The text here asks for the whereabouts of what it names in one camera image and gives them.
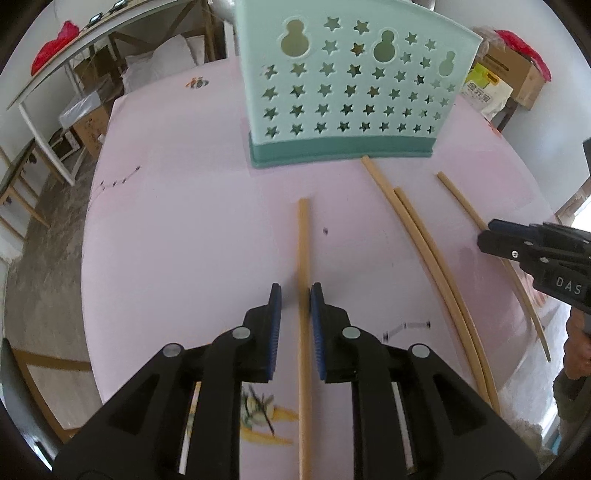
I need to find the person's right forearm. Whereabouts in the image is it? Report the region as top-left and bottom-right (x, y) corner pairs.
(553, 371), (591, 423)

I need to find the red plastic bag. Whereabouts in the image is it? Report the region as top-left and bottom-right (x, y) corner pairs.
(494, 29), (552, 85)
(31, 21), (79, 75)

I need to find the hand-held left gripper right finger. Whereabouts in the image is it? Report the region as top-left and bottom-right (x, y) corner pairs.
(309, 281), (541, 480)

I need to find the cardboard box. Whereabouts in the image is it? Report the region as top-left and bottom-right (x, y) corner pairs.
(73, 105), (112, 158)
(480, 42), (546, 110)

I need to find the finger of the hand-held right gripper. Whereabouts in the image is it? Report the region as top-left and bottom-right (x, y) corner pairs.
(478, 229), (539, 267)
(488, 220), (550, 241)

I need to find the white sack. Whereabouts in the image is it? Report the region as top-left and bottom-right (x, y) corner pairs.
(124, 33), (206, 95)

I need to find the plastic-wrapped grey box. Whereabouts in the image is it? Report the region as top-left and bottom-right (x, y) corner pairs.
(59, 90), (103, 126)

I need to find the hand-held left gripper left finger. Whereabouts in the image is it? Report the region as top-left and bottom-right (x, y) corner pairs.
(53, 283), (282, 480)

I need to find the small white appliance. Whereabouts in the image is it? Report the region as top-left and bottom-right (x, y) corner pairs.
(47, 128), (88, 162)

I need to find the mint green utensil holder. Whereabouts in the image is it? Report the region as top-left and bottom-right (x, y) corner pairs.
(233, 0), (484, 168)

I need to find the yellow-green rice bag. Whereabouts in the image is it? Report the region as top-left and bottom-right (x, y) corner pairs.
(459, 62), (514, 119)

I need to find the white desk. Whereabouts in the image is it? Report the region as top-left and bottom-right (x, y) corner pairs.
(7, 0), (232, 186)

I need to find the single wooden chopstick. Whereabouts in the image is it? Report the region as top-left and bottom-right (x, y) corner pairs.
(393, 186), (502, 415)
(298, 198), (311, 480)
(361, 156), (492, 403)
(436, 172), (551, 362)

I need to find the person's right hand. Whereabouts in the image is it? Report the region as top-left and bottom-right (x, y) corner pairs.
(566, 305), (591, 381)

